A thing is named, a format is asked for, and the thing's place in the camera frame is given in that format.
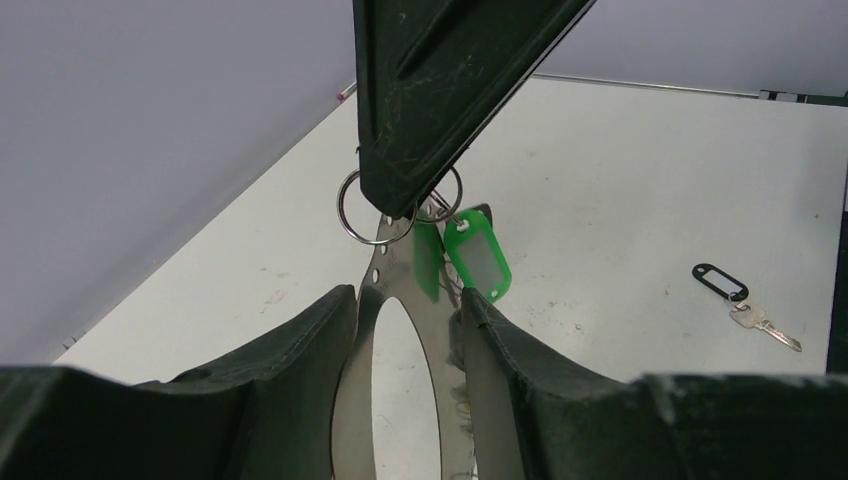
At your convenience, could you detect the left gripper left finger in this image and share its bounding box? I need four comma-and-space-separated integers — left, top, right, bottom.
1, 285, 356, 479

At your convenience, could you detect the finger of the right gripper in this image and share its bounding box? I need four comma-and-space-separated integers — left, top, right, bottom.
353, 0, 591, 219

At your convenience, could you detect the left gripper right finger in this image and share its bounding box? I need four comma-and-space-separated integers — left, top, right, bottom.
460, 288, 847, 479

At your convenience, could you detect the green key tag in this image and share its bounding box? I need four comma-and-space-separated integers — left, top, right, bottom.
412, 209, 512, 303

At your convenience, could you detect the red marker pen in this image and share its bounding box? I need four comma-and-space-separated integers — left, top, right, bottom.
336, 82, 357, 102

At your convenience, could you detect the black tag loose key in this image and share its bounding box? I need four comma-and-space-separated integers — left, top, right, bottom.
691, 263, 803, 353

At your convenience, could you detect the aluminium table frame rail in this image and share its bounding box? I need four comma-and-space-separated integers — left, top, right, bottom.
532, 73, 847, 107

